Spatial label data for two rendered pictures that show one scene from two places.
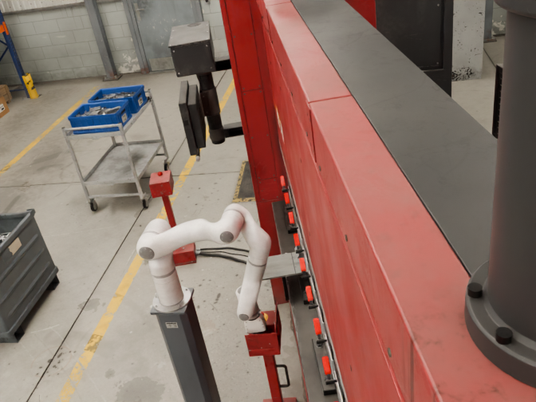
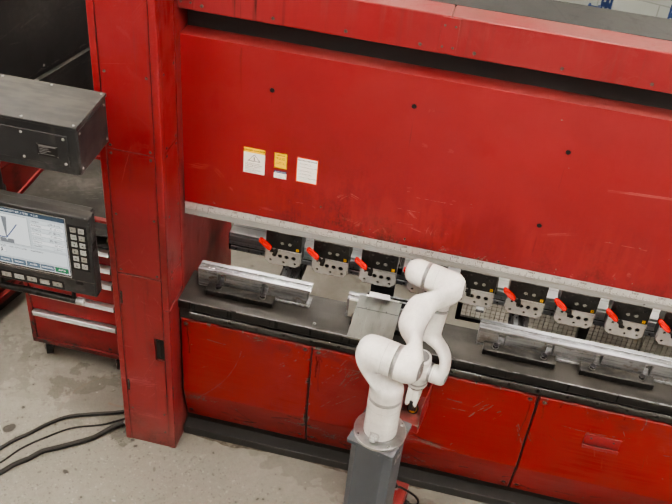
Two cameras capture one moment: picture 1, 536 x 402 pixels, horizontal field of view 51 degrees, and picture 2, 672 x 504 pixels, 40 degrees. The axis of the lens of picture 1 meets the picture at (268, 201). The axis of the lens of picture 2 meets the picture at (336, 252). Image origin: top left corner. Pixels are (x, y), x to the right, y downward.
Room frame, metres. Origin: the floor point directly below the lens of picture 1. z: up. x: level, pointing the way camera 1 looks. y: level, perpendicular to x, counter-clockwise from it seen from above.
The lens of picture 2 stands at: (2.03, 2.76, 3.55)
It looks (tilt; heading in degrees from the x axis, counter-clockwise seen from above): 39 degrees down; 279
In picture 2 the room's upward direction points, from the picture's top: 6 degrees clockwise
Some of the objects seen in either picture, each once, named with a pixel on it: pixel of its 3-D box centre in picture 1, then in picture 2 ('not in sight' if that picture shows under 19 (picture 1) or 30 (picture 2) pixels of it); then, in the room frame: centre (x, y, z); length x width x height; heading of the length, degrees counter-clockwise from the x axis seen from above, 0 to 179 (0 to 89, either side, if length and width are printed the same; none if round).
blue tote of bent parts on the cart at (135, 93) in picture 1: (118, 100); not in sight; (5.64, 1.35, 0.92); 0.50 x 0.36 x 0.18; 77
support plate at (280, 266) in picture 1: (283, 265); (374, 320); (2.31, -0.03, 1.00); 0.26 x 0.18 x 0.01; 90
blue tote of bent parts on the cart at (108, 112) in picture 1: (100, 116); not in sight; (5.23, 1.47, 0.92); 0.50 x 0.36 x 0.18; 77
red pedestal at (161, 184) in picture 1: (171, 218); not in sight; (3.95, 0.81, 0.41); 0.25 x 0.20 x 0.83; 90
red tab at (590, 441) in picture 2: not in sight; (601, 443); (1.28, -0.02, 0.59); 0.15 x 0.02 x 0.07; 0
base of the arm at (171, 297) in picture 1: (167, 285); (382, 413); (2.18, 0.55, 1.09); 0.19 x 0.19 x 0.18
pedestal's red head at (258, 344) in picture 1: (263, 329); (402, 398); (2.13, 0.13, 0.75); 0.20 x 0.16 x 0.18; 172
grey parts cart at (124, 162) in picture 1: (120, 150); not in sight; (5.40, 1.42, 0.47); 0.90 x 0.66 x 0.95; 167
